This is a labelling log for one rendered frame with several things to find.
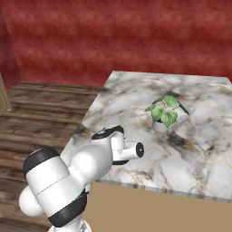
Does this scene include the beige cabinet panel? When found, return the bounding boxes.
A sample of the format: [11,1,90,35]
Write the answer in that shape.
[0,73,13,117]

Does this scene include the green potted plant white pot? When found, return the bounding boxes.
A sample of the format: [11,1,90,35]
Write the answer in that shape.
[144,93,191,134]

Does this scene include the tan kitchen island base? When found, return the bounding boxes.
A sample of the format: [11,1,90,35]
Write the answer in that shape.
[82,180,232,232]

